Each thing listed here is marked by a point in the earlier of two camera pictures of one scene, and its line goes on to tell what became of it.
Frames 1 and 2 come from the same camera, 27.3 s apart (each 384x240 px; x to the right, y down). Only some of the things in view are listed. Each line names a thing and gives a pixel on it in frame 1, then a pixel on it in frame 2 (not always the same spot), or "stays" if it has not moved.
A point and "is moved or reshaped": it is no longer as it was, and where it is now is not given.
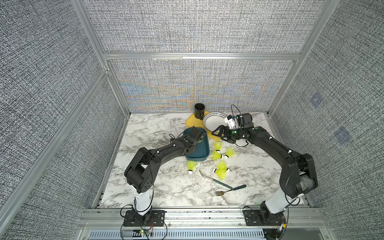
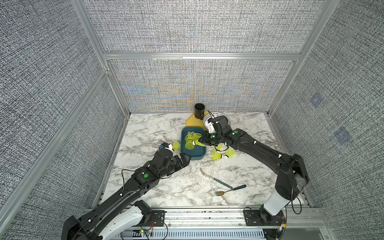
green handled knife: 216,181 stays
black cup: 199,110 stays
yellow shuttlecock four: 191,165 is moved or reshaped
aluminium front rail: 203,218 stays
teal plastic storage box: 202,149 stays
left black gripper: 186,135 → 179,165
